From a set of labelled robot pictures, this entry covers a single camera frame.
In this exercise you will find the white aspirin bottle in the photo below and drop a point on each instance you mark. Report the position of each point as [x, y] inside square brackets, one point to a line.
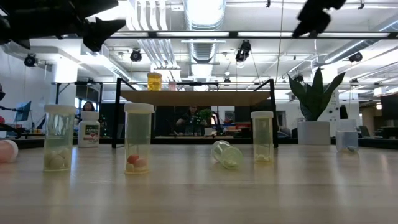
[88, 137]

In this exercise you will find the yellow-green pill bottle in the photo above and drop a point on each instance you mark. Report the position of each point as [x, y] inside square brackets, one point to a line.
[227, 154]

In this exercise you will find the small potted plant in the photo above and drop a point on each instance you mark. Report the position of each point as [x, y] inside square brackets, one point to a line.
[206, 115]

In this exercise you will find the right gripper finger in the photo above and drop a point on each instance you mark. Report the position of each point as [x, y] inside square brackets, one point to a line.
[306, 18]
[326, 12]

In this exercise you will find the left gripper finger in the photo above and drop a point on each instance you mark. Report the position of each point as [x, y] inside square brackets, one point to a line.
[93, 6]
[99, 32]

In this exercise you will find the dark background monitor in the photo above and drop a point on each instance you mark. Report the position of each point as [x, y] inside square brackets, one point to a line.
[390, 107]

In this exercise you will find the black overhead light bar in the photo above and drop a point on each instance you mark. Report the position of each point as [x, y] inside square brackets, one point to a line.
[152, 34]

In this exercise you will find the background black robot arm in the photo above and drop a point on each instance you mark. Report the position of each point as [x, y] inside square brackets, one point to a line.
[14, 130]

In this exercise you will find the wooden shelf with black legs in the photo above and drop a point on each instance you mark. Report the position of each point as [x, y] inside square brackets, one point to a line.
[196, 98]

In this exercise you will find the translucent pill bottle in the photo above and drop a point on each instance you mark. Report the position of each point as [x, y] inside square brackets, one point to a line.
[136, 140]
[59, 140]

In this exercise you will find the black overhead camera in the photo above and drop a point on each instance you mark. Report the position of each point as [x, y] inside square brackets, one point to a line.
[244, 49]

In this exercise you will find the silver ventilation duct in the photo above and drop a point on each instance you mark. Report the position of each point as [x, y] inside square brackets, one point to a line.
[203, 46]

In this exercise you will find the small clear pill bottle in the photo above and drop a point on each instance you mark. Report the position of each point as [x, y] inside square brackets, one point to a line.
[346, 140]

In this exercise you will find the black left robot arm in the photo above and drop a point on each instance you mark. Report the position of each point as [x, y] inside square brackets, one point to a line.
[4, 29]

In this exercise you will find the computer monitor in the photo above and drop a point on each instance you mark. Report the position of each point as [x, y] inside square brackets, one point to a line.
[23, 111]

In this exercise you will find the black ceiling spotlight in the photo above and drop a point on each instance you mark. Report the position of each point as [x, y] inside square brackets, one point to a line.
[355, 57]
[30, 60]
[136, 55]

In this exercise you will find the slim yellow pill bottle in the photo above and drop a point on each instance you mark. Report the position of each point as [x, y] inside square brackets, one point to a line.
[262, 137]

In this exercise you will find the green snake plant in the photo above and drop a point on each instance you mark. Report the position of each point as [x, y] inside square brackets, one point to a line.
[314, 96]

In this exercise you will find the black background table frame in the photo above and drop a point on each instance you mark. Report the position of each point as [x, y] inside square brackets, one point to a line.
[79, 83]

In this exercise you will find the person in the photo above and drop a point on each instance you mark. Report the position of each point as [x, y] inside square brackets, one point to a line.
[189, 119]
[88, 106]

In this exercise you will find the orange pill bottle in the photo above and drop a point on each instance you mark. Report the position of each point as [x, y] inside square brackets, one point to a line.
[154, 82]

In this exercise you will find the white plant pot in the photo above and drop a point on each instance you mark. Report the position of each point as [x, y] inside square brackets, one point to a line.
[314, 133]

